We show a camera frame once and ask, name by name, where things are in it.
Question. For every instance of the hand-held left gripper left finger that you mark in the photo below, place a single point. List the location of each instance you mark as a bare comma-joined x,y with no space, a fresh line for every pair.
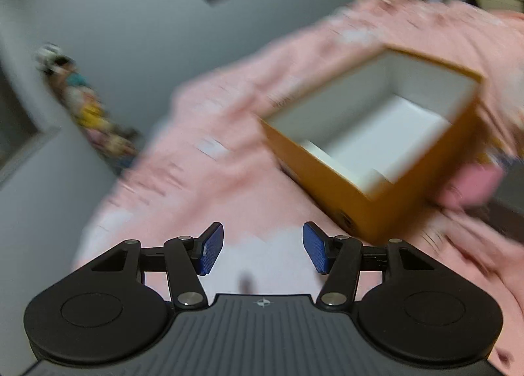
213,248

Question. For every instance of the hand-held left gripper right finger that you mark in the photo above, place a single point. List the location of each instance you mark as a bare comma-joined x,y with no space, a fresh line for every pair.
314,249

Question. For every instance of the orange cardboard box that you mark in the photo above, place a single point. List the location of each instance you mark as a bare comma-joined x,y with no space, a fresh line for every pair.
339,192

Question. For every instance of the pink fabric pouch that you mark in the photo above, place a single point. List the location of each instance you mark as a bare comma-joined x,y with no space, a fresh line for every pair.
475,184

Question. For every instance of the pink printed blanket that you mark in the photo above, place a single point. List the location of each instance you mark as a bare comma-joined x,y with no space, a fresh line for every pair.
204,179

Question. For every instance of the pile of plush toys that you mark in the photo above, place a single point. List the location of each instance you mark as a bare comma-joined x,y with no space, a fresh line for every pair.
88,114

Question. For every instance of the dark grey object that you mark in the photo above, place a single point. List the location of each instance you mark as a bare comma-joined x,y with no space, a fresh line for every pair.
509,200

